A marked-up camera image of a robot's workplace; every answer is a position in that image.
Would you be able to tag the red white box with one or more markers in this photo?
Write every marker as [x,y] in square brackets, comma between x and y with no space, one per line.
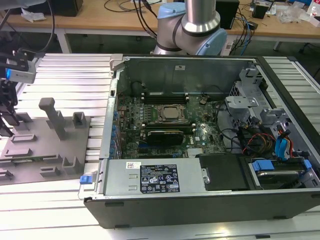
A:
[316,12]

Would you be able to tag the open PC case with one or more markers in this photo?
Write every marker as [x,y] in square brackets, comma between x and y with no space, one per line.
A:
[175,212]

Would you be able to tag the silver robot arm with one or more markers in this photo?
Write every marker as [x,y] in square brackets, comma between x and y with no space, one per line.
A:
[197,20]

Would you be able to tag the small black device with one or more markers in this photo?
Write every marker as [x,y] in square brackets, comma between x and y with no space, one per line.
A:
[260,11]

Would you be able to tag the hard disk in blue carrier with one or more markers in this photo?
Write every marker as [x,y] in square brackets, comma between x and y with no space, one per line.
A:
[261,165]

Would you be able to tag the green motherboard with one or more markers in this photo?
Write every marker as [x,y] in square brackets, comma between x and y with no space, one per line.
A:
[200,117]

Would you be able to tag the gray parts rack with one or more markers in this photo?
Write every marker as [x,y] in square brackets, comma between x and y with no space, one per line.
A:
[37,145]

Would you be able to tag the green RAM stick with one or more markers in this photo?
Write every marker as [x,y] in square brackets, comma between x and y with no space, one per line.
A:
[27,160]

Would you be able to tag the blue case latch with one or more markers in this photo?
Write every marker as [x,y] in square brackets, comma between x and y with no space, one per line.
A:
[86,179]

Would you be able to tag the silver CPU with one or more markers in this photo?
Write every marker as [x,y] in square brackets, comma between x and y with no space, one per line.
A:
[171,111]

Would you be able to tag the metal drive cage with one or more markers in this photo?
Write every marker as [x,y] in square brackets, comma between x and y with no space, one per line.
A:
[240,105]

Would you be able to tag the round coin battery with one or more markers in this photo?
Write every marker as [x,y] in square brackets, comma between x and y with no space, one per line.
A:
[203,100]

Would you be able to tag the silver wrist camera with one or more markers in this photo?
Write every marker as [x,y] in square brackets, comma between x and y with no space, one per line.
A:
[22,72]

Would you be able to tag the tall black box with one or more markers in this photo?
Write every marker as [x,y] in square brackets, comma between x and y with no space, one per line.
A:
[228,12]

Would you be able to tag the blue slot clip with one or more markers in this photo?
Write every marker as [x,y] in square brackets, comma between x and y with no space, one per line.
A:
[115,114]
[111,151]
[113,136]
[114,128]
[112,144]

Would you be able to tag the wide black box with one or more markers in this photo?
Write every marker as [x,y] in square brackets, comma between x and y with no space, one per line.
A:
[67,7]

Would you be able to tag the wooden workbench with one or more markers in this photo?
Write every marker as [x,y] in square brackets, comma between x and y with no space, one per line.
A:
[100,22]

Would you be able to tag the blue expansion slot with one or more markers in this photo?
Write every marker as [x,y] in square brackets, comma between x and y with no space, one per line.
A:
[143,145]

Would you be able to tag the black plastic shroud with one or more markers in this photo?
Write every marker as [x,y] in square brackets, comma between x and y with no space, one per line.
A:
[222,172]

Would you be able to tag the silver power supply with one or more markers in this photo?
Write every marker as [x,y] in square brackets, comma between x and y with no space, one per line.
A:
[117,180]

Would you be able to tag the black graphics card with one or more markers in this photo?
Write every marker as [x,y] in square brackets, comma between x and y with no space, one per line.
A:
[165,137]

